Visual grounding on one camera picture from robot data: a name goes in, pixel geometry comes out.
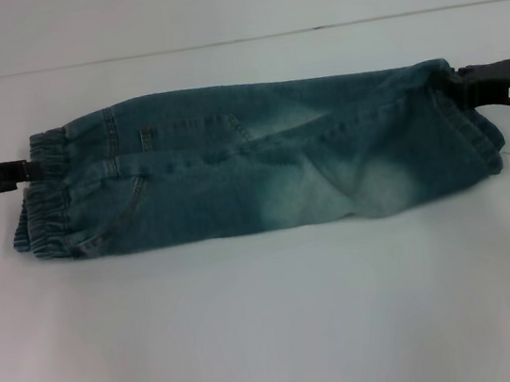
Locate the blue denim shorts basketball print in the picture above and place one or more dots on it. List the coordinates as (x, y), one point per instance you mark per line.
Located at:
(252, 172)

